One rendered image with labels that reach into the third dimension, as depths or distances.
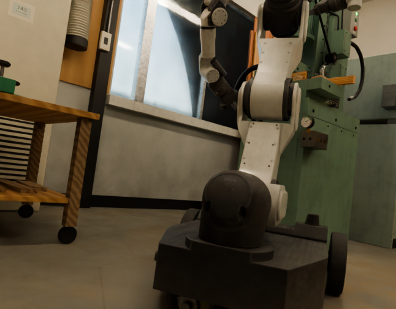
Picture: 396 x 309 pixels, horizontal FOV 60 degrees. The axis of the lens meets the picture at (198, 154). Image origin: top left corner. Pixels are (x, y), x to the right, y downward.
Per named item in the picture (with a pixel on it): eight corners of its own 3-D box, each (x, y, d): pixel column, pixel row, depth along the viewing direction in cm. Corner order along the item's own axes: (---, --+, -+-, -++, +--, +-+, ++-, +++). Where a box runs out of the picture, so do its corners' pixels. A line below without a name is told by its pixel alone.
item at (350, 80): (258, 94, 221) (258, 88, 221) (260, 95, 222) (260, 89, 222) (352, 83, 173) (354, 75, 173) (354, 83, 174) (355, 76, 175)
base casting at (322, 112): (242, 118, 207) (244, 103, 208) (296, 135, 244) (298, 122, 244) (308, 114, 173) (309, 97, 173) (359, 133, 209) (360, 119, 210)
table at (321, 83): (222, 95, 209) (224, 85, 210) (255, 106, 229) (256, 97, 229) (311, 83, 163) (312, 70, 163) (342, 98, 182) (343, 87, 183)
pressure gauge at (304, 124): (299, 131, 168) (301, 115, 168) (303, 133, 170) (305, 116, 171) (310, 131, 163) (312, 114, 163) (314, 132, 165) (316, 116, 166)
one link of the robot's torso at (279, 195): (277, 232, 87) (283, 181, 88) (203, 219, 94) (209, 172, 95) (285, 225, 106) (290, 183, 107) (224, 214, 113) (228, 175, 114)
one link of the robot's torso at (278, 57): (292, 110, 103) (309, -12, 117) (236, 106, 109) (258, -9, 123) (294, 130, 117) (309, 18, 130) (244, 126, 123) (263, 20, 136)
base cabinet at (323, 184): (227, 235, 203) (241, 118, 207) (285, 234, 240) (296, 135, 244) (291, 255, 168) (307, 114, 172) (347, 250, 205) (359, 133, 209)
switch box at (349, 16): (340, 34, 213) (342, 9, 214) (347, 40, 219) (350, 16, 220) (350, 32, 208) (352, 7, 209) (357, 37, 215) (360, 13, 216)
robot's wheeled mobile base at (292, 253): (342, 362, 63) (360, 183, 65) (106, 295, 81) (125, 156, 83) (331, 278, 123) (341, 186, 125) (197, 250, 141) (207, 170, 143)
